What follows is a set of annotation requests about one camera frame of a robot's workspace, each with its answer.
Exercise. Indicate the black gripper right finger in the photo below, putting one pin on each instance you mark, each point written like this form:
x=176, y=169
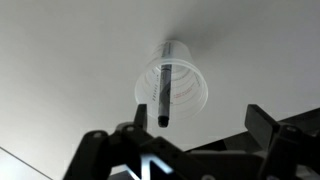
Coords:
x=261, y=125

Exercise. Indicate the clear plastic measuring cup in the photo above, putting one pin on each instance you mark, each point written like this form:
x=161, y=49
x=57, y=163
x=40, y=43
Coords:
x=190, y=86

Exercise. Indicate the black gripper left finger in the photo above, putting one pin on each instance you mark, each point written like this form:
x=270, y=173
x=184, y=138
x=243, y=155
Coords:
x=141, y=116

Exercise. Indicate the black and grey marker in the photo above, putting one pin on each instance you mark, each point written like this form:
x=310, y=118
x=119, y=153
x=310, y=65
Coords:
x=165, y=100

